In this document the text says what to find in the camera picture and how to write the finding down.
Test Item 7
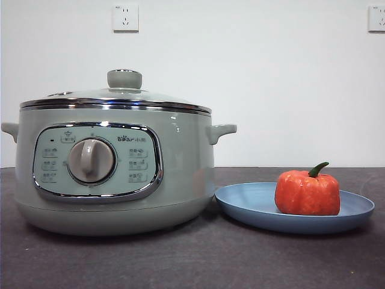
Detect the glass lid with green knob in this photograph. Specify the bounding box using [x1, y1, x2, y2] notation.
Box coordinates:
[19, 69, 210, 116]

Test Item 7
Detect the orange pumpkin with green stem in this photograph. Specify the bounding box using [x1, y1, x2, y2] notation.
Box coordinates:
[274, 161, 342, 216]

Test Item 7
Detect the pale green electric steamer pot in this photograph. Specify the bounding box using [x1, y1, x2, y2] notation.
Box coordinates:
[0, 105, 238, 237]

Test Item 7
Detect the blue round plate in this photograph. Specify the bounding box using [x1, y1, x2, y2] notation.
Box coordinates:
[214, 181, 376, 235]

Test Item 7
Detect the white wall socket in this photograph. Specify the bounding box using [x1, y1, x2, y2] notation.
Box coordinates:
[368, 5, 385, 33]
[113, 4, 140, 33]

